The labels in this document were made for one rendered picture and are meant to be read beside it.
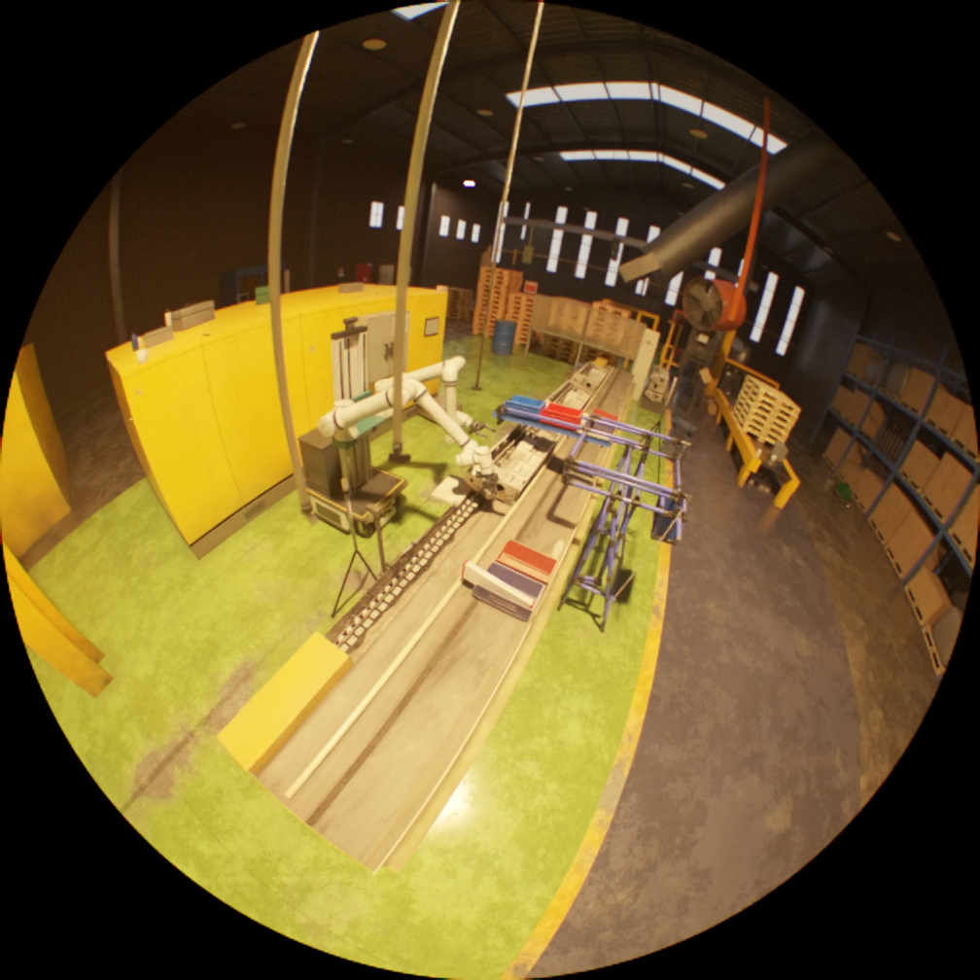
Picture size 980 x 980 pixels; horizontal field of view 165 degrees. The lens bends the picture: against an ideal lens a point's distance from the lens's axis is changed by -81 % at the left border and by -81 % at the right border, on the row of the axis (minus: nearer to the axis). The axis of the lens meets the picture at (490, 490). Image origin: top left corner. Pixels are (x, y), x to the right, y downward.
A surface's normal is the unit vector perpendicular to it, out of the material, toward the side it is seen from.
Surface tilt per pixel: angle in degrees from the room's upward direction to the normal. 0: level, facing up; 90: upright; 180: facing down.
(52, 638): 90
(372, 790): 0
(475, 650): 0
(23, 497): 90
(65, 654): 90
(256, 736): 0
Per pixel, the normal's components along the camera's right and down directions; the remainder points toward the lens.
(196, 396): 0.88, 0.37
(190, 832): 0.14, -0.78
